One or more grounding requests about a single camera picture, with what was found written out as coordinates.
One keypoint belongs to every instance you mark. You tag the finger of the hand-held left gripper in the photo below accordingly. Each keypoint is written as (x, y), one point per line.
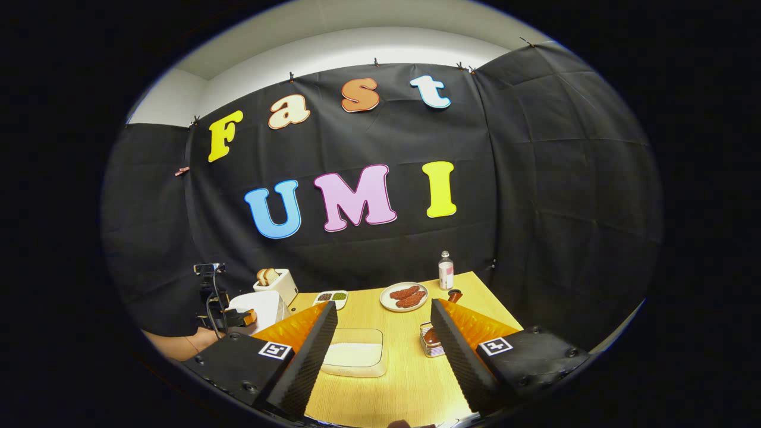
(248, 317)

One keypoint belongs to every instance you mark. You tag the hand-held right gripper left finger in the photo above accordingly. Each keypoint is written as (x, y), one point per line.
(309, 359)

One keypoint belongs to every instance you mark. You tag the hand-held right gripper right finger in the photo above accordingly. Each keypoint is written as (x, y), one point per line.
(458, 362)

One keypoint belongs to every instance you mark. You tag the white rice cooker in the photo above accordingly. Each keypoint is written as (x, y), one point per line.
(261, 306)

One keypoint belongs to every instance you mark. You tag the white rice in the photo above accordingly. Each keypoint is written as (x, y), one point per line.
(354, 355)

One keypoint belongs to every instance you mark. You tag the brown wooden spoon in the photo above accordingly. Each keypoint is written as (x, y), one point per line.
(455, 295)

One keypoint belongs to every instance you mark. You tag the clear plastic container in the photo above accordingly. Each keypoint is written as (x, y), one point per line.
(333, 371)

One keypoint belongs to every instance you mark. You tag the toast bread slice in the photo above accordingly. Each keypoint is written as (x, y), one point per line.
(261, 277)
(272, 276)

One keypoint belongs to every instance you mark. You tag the white toaster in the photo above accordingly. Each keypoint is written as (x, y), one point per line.
(285, 288)

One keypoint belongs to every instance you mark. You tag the white divided bean dish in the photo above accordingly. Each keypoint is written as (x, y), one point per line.
(330, 303)

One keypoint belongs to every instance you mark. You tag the red meat piece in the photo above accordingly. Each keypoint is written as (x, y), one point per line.
(404, 292)
(411, 300)

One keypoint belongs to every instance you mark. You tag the small clear bottle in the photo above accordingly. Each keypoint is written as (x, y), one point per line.
(446, 274)

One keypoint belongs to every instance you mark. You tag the white round plate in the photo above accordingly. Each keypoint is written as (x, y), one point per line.
(385, 302)

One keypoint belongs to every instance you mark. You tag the black backdrop cloth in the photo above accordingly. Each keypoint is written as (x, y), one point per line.
(535, 178)

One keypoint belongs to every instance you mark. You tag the row of black cloth clips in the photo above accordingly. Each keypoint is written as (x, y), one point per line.
(376, 62)

